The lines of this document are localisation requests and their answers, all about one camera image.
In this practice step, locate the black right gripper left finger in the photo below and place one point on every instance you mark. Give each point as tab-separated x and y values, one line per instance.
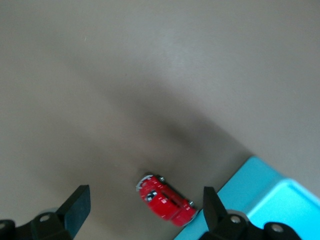
72	210

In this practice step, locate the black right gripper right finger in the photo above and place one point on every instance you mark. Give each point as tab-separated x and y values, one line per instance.
215	215

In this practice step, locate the red beetle toy car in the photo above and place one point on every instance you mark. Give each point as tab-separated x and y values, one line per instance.
162	200

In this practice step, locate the blue plastic box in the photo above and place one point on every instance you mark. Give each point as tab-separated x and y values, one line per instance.
262	190

